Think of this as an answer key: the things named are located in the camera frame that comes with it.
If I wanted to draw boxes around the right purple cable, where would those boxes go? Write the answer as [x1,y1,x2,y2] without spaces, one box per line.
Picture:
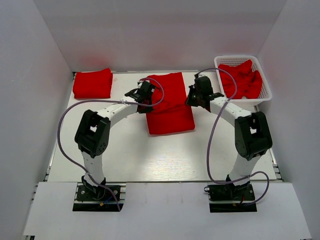
[194,67,271,207]

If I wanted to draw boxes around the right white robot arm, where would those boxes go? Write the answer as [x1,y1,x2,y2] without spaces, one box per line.
[186,74,273,200]

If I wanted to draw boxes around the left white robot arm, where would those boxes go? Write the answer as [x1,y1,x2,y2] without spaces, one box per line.
[74,81,156,200]

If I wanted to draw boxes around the white plastic basket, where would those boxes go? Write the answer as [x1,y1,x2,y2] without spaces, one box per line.
[214,55,272,107]

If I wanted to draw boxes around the red t shirts in basket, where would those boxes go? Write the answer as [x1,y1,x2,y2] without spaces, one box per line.
[218,59,263,100]

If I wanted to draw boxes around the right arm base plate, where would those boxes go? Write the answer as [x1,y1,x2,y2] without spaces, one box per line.
[203,182,257,213]

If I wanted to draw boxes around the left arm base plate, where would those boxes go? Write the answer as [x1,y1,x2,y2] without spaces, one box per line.
[72,183,126,212]

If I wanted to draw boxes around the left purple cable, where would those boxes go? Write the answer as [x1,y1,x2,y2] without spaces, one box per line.
[57,77,166,211]

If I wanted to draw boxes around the purple cable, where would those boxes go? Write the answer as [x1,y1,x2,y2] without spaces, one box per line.
[57,77,166,211]
[194,67,271,207]

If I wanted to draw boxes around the folded red t shirt stack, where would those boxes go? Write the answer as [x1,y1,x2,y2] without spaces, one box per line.
[72,68,113,100]

